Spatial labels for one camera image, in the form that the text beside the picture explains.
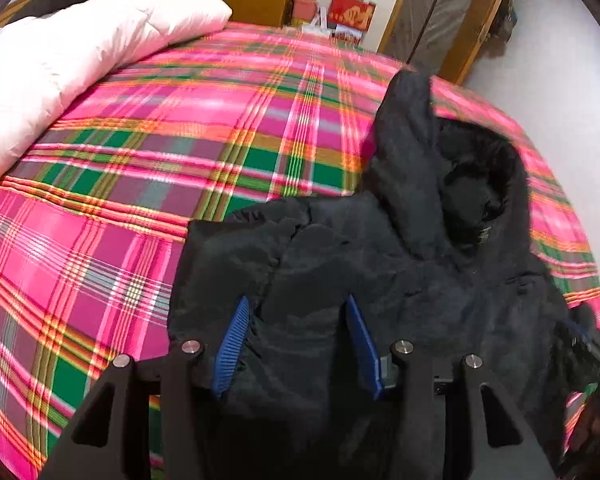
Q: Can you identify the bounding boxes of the wooden headboard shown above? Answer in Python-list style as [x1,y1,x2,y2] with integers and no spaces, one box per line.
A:
[0,0,51,31]

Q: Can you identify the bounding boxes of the pink plaid bed sheet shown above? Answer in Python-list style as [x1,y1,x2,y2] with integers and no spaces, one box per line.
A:
[0,22,600,480]

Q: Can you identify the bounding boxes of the red gift box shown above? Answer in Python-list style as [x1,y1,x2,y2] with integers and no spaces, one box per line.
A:
[328,0,377,32]

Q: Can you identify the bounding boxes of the black hooded jacket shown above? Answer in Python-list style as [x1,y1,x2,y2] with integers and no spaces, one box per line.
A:
[167,69,600,480]

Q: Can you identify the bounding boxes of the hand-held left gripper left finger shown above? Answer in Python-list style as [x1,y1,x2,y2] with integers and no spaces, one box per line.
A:
[39,295,253,480]

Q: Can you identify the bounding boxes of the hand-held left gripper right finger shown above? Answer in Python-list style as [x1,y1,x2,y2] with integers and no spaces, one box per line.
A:
[344,294,561,480]

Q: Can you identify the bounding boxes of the pale pink duvet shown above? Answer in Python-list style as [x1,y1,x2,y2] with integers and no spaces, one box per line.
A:
[0,0,233,188]

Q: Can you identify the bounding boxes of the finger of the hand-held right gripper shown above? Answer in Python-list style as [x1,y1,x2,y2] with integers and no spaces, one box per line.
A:
[555,305,600,378]

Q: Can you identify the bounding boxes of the hanging dark clothes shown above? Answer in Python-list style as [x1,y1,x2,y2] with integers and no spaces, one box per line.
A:
[490,0,517,58]

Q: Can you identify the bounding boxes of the white handled bag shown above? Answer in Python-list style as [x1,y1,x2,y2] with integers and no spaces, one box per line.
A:
[300,7,332,36]

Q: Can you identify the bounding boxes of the wooden framed door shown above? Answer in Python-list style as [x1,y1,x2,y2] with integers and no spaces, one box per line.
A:
[377,0,512,86]

